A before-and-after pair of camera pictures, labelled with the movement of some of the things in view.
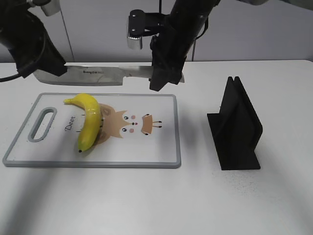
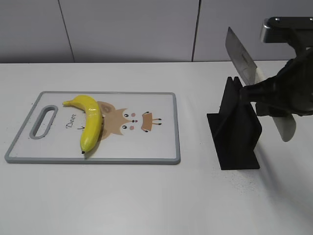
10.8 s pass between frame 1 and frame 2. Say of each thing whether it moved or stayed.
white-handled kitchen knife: moved
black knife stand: stayed
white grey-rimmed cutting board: stayed
